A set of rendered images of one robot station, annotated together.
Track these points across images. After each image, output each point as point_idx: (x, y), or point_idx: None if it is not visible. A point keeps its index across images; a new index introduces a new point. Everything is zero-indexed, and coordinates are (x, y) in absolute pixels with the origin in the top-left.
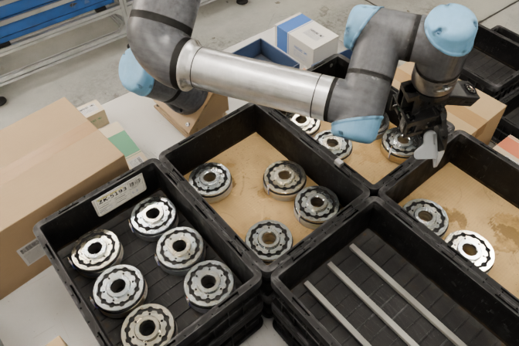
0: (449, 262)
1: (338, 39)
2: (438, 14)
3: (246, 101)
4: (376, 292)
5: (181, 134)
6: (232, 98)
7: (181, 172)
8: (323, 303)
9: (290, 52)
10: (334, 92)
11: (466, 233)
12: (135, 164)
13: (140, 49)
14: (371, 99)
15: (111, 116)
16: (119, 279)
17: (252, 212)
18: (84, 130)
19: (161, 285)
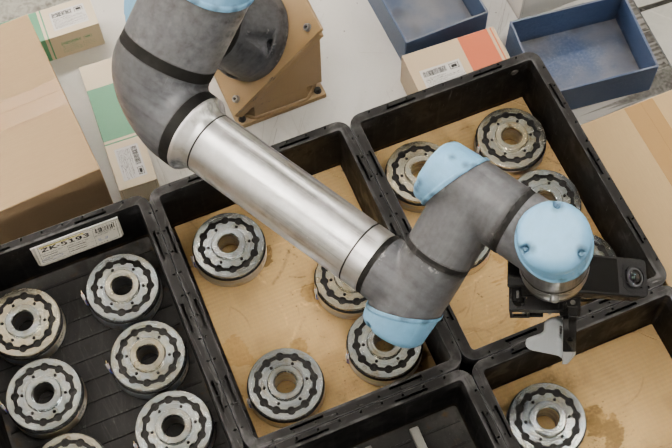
0: None
1: None
2: (536, 219)
3: (366, 61)
4: None
5: (226, 105)
6: (342, 47)
7: (188, 216)
8: None
9: None
10: (373, 268)
11: None
12: (126, 158)
13: (124, 99)
14: (421, 297)
15: (112, 28)
16: (47, 383)
17: (280, 322)
18: (46, 99)
19: (107, 404)
